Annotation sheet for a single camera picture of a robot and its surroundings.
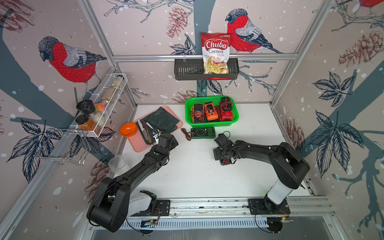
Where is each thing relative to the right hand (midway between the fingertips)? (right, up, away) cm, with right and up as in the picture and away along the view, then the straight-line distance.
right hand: (220, 152), depth 94 cm
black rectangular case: (-3, 0, -10) cm, 10 cm away
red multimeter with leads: (+6, +24, +8) cm, 26 cm away
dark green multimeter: (-10, +12, +7) cm, 17 cm away
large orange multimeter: (-5, +26, +11) cm, 29 cm away
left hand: (-31, +11, -5) cm, 33 cm away
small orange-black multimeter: (-14, +26, +10) cm, 31 cm away
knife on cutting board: (-52, +14, +11) cm, 55 cm away
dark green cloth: (-43, +22, +18) cm, 52 cm away
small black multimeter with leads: (+6, +32, +9) cm, 34 cm away
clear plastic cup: (-65, -7, -3) cm, 65 cm away
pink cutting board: (-57, +7, +6) cm, 57 cm away
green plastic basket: (-20, +36, +22) cm, 46 cm away
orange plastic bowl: (-63, +14, +9) cm, 65 cm away
